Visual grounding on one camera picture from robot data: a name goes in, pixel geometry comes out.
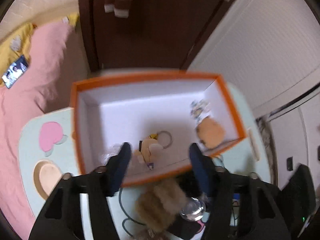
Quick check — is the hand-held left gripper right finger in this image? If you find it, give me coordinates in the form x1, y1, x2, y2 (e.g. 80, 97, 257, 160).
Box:
189, 142, 292, 240

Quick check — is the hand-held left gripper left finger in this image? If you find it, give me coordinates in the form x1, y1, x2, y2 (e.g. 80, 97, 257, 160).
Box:
29, 142, 132, 240

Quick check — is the pink blanket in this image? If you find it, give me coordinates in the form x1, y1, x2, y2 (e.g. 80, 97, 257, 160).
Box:
0, 21, 88, 238

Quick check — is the black cable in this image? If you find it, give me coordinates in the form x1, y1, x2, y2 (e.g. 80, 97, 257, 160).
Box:
119, 187, 143, 238

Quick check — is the orange cardboard box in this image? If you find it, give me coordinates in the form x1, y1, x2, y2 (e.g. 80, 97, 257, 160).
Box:
70, 71, 248, 187

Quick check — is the white louvre wardrobe door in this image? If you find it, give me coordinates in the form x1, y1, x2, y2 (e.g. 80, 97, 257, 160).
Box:
186, 0, 320, 110

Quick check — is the fluffy tan plush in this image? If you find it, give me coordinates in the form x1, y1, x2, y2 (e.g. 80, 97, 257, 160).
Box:
135, 179, 190, 233

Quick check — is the smartphone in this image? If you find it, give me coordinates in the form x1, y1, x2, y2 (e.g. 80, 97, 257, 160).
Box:
2, 54, 29, 89

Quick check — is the dark brown door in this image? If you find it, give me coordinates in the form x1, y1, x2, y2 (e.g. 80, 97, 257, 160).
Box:
79, 0, 248, 72

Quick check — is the clear plastic wrapper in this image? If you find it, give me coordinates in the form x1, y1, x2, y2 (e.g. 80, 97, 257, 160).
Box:
101, 144, 123, 165

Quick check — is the clear glass ball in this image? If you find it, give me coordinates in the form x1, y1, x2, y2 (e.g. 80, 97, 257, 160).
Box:
180, 197, 206, 221

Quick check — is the white printed sticker pack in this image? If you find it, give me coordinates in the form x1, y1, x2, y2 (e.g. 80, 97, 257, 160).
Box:
189, 99, 213, 124

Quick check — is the orange plush toy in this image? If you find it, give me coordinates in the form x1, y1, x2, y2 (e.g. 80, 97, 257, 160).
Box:
195, 117, 227, 149

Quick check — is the small doll keychain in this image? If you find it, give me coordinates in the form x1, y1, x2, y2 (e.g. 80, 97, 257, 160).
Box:
134, 131, 173, 171

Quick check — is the yellow rabbit print pillow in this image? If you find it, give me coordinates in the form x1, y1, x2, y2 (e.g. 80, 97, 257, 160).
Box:
0, 22, 35, 88
62, 14, 79, 27

